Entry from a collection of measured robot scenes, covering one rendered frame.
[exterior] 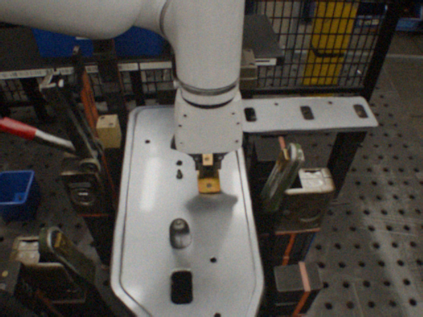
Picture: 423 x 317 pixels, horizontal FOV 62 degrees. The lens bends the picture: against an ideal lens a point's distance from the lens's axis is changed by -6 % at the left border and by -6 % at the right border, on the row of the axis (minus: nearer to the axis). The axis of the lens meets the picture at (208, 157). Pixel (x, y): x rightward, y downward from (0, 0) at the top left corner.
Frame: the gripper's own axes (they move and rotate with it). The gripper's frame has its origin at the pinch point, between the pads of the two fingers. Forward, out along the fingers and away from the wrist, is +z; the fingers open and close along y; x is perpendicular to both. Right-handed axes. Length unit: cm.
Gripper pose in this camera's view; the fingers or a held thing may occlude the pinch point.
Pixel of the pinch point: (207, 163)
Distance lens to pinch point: 62.8
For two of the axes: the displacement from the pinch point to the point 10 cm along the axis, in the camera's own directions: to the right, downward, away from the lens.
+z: 0.0, 6.7, 7.4
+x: -0.6, -7.4, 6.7
